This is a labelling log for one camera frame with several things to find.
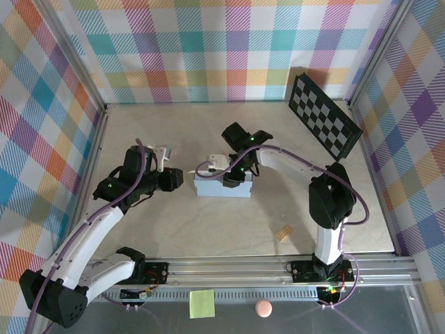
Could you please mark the white paper box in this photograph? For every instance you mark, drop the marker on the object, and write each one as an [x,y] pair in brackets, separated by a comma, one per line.
[212,189]

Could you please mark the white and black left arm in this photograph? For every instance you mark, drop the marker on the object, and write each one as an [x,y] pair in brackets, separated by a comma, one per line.
[87,236]

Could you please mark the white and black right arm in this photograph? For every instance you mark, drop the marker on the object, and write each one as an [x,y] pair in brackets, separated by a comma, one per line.
[285,161]

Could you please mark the black white checkerboard panel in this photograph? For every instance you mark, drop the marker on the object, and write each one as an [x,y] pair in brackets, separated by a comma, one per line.
[323,115]

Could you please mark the small wooden block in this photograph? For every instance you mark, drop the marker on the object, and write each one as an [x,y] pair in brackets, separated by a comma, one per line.
[283,233]

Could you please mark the small circuit board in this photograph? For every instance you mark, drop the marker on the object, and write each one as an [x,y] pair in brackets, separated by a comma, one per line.
[332,290]
[135,294]

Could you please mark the green sticky note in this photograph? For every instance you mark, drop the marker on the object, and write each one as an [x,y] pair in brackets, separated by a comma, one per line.
[202,304]

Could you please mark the perforated metal strip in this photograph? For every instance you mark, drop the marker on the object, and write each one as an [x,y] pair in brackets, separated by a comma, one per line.
[243,295]

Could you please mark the pink round disc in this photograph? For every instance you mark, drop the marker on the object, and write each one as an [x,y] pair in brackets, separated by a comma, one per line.
[263,308]

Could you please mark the grey metal shelf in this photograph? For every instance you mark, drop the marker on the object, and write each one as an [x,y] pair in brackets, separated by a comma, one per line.
[313,320]

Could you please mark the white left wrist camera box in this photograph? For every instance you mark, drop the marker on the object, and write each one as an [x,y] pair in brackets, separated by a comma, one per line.
[161,153]

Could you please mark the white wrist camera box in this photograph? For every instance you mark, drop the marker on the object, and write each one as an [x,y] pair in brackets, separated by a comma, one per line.
[219,160]
[161,153]

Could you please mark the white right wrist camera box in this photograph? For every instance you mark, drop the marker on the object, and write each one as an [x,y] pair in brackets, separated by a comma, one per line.
[219,160]

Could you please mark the aluminium side rail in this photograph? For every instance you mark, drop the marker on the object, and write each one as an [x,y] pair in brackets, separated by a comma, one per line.
[95,156]
[373,174]

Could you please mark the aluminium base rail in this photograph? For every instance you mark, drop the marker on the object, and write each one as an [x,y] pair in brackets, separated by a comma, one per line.
[226,271]

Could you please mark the aluminium frame post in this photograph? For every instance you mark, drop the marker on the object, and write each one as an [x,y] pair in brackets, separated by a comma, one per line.
[76,59]
[379,52]

